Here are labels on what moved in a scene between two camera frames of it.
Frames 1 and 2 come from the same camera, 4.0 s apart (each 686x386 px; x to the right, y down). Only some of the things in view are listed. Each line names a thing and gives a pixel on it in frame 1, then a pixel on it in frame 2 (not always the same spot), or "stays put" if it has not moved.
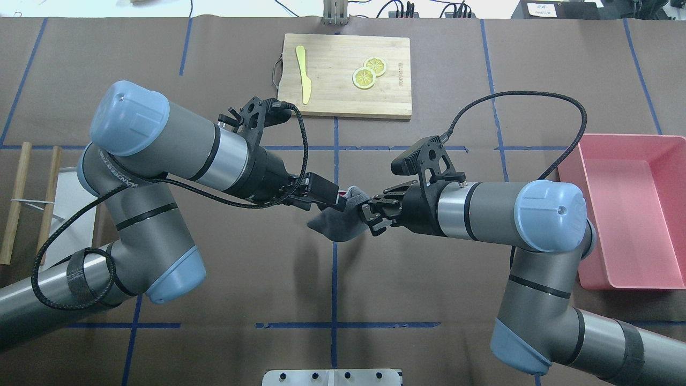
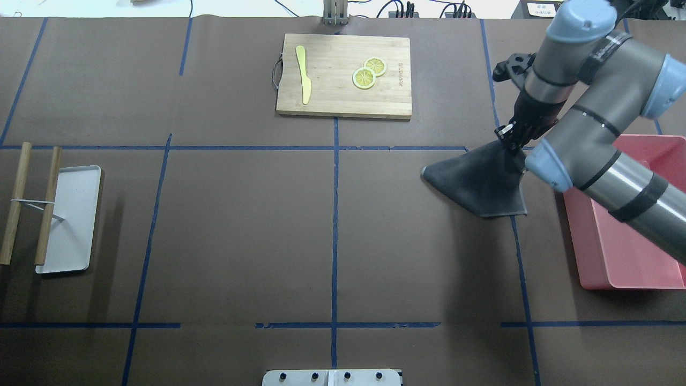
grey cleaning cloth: x=341 y=225 → x=487 y=180
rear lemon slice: x=376 y=64 stays put
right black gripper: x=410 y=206 → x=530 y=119
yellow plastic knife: x=306 y=83 stays put
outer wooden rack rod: x=13 y=228 stays put
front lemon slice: x=363 y=78 stays put
